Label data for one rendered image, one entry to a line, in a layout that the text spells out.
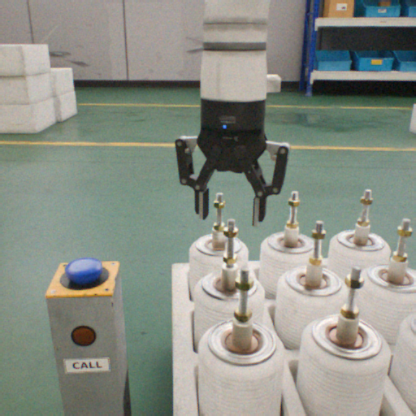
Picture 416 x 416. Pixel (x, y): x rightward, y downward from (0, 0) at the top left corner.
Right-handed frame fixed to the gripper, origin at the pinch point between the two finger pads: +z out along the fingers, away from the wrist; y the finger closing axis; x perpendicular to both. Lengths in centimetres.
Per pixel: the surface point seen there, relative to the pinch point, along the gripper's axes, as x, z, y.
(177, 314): 1.0, 17.9, -7.8
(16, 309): 15, 36, -52
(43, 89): 202, 11, -180
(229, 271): -1.2, 8.0, 0.4
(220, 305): -4.5, 11.1, 0.2
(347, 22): 448, -38, 14
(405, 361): -5.0, 13.9, 22.2
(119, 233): 58, 36, -49
